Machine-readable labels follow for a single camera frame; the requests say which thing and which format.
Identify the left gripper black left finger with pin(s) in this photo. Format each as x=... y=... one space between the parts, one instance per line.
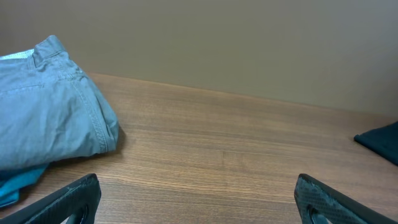
x=75 y=203

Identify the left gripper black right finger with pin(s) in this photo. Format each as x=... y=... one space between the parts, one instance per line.
x=319 y=203

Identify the black shorts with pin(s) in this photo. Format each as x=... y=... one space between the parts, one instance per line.
x=382 y=141

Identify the light blue folded garment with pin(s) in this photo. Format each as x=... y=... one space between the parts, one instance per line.
x=14 y=180

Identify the grey folded shorts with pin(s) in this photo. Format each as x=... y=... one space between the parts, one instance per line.
x=51 y=109

